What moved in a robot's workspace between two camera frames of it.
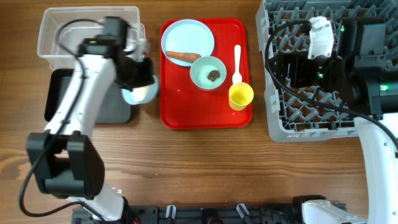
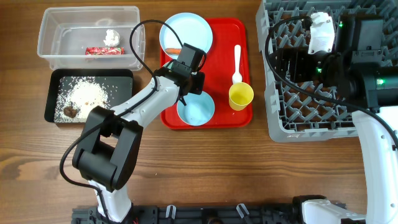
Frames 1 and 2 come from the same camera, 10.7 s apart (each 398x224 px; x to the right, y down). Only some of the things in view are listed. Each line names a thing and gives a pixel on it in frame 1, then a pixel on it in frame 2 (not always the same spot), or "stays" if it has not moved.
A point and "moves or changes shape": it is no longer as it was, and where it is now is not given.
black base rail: (197, 213) stays
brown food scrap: (213, 74) moves or changes shape
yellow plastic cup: (240, 94) stays
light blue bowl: (141, 95) -> (199, 110)
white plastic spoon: (237, 78) stays
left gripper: (145, 79) -> (198, 87)
